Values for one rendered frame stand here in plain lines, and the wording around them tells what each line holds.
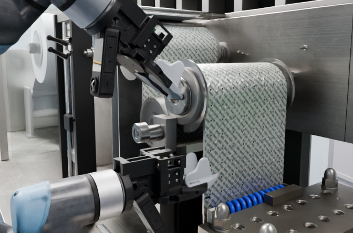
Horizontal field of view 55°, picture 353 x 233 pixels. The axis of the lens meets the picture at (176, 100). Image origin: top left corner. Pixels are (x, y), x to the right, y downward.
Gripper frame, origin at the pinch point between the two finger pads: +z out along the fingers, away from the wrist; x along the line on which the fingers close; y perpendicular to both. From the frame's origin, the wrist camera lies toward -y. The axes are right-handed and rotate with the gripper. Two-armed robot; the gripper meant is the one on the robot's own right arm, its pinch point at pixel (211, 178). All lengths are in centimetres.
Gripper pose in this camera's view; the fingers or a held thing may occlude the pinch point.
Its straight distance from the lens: 68.8
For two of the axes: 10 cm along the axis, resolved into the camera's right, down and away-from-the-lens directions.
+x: -5.6, -1.1, 8.2
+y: 0.0, -9.9, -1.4
